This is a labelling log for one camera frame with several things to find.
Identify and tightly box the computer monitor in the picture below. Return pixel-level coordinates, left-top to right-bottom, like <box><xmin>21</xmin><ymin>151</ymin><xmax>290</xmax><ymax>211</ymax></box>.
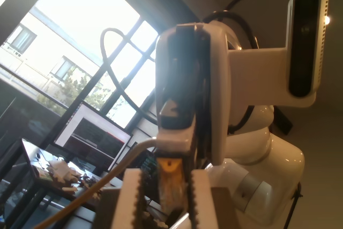
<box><xmin>53</xmin><ymin>101</ymin><xmax>134</xmax><ymax>172</ymax></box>

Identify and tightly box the yellow network cable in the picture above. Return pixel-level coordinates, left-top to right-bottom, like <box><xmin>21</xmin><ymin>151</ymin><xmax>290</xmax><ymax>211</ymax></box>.
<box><xmin>34</xmin><ymin>136</ymin><xmax>188</xmax><ymax>229</ymax></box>

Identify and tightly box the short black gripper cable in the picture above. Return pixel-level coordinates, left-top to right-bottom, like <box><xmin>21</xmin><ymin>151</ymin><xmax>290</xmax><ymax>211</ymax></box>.
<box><xmin>202</xmin><ymin>10</ymin><xmax>259</xmax><ymax>135</ymax></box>

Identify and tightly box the gripper camera bar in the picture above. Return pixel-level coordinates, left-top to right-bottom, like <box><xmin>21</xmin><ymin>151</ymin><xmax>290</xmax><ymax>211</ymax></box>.
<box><xmin>227</xmin><ymin>0</ymin><xmax>330</xmax><ymax>108</ymax></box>

